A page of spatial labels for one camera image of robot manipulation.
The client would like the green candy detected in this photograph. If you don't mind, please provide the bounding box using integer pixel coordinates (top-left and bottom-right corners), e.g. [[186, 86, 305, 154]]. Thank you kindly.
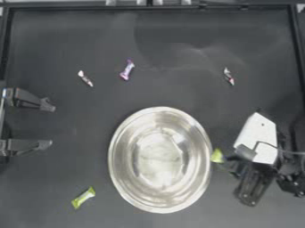
[[71, 186, 96, 210], [210, 148, 224, 164]]

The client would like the red white candy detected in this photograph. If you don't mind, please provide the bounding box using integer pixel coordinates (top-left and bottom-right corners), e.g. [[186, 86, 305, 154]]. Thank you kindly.
[[76, 69, 95, 88], [222, 67, 235, 86]]

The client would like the purple candy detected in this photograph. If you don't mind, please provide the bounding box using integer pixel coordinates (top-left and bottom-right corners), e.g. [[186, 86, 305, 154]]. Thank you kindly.
[[117, 58, 136, 82]]

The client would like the steel bowl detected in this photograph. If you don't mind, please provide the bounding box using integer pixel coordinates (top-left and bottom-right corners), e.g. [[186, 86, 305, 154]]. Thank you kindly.
[[107, 106, 214, 214]]

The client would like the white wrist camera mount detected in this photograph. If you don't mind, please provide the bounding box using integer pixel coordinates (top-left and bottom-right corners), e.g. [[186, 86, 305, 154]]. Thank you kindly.
[[232, 111, 279, 166]]

